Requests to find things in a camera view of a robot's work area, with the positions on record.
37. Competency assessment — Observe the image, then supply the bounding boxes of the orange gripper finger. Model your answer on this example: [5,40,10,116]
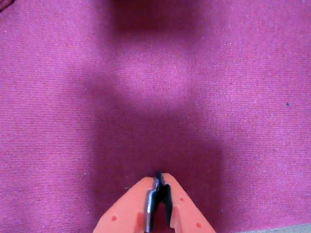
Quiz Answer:
[155,171,217,233]
[92,176,160,233]

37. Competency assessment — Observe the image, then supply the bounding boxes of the maroon cloth trousers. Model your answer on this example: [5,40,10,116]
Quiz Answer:
[0,0,311,233]

